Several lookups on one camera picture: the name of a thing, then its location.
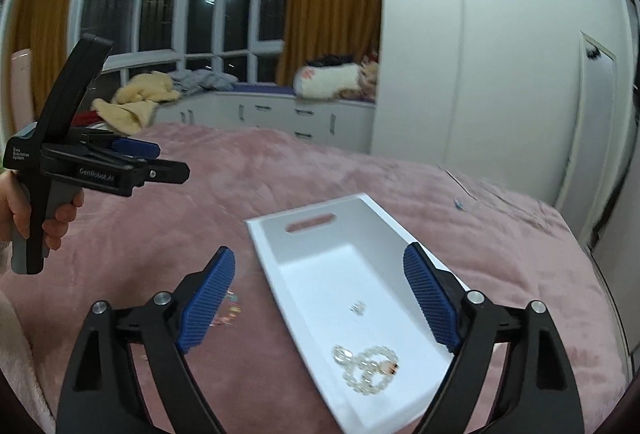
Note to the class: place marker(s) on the white rectangular tray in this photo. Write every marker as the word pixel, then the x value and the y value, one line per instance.
pixel 335 271

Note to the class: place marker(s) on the gold red white pendant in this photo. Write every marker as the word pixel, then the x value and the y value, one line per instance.
pixel 387 368

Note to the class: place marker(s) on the bay window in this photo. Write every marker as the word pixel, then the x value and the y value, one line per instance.
pixel 243 38

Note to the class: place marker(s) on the white rolled plush pillow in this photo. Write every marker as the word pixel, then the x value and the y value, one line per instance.
pixel 326 82

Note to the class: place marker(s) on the yellow blanket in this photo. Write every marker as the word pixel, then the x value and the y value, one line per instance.
pixel 135 101

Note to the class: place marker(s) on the grey clothes pile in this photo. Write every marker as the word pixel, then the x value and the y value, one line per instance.
pixel 189 82

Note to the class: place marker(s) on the red cloth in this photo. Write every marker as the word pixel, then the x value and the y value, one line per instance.
pixel 87 118

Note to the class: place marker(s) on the left hand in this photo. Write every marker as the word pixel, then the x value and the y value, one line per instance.
pixel 15 214

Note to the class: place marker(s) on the pink chair back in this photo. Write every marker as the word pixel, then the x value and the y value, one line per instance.
pixel 22 100

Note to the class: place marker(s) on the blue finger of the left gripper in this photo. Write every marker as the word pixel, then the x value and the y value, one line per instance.
pixel 163 171
pixel 135 147

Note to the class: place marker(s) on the small silver earring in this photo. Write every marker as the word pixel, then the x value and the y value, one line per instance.
pixel 358 308

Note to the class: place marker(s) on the pink fluffy bed blanket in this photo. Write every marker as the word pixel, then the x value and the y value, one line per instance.
pixel 509 246

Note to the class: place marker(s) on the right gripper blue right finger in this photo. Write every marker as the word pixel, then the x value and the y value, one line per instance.
pixel 439 295

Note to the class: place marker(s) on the mustard curtain left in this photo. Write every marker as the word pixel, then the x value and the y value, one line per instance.
pixel 47 40

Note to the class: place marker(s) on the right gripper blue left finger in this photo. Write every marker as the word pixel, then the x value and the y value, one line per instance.
pixel 199 296

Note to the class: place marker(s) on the white window seat cabinets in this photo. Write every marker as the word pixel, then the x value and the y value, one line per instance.
pixel 341 124

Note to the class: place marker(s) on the white wardrobe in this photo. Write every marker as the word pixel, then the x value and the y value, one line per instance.
pixel 488 88

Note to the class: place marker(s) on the silver shell ornament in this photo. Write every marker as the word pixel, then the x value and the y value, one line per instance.
pixel 342 355

